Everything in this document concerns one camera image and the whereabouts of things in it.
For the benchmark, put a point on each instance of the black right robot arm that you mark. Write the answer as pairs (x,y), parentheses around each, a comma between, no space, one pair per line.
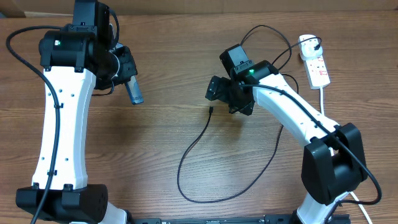
(333,156)

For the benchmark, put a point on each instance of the black Samsung Galaxy smartphone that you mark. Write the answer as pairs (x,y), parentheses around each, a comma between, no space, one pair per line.
(134,91)

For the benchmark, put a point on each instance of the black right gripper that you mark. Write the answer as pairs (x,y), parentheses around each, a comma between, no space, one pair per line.
(247,106)

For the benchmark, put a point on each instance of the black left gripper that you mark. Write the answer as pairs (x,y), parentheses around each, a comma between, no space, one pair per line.
(130,70)

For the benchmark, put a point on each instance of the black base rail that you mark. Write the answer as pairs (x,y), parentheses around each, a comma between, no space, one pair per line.
(267,219)

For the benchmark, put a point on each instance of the white USB wall charger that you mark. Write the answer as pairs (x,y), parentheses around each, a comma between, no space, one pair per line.
(310,47)

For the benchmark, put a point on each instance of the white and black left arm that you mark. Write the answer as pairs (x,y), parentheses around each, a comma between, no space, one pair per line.
(78,61)

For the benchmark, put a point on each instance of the white power strip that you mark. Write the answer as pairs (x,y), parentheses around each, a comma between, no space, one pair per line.
(317,73)

